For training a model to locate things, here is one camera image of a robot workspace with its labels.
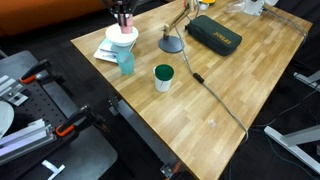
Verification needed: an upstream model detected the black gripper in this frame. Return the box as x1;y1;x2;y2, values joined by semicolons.
106;0;138;27

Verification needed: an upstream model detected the pink plastic cup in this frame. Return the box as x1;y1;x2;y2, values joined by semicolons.
119;13;135;35

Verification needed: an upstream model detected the white bowl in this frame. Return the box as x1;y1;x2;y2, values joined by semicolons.
105;23;139;48

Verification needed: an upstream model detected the teal translucent plastic cup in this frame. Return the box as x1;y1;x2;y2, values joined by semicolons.
115;50;136;76

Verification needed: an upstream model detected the white cup with green lid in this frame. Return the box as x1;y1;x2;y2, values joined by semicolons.
152;63;175;93

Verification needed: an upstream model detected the orange panel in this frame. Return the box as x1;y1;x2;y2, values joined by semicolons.
0;0;119;37

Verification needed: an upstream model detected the dark green zip case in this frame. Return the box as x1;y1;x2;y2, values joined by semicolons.
185;14;243;57

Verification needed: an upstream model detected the black orange bar clamp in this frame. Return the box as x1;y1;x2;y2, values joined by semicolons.
54;105;106;138
18;58;53;85

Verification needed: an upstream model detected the black perforated breadboard plate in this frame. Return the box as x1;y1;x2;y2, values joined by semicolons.
0;50;118;180

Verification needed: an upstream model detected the small clear plastic cap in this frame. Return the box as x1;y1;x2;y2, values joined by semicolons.
207;118;218;129

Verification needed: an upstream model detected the white curved machine housing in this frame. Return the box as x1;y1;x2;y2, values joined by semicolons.
0;100;15;139

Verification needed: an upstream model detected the lamp cable with inline switch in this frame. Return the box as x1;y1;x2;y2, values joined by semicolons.
173;24;250;143

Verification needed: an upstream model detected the grey metal table frame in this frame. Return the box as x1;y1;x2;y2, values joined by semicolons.
108;96;183;179

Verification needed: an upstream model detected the silver metal bracket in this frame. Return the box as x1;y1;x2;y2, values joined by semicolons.
0;74;29;107

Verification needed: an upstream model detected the aluminium extrusion rail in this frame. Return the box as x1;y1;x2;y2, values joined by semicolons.
0;119;57;166

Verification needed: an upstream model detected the orange clamp handle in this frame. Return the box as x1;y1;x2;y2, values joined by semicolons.
169;160;183;176

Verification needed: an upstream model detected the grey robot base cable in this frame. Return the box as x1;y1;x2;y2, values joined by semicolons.
261;5;308;38

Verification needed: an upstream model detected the white table leg frame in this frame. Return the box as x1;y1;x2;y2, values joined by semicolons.
293;69;320;93
263;124;320;175

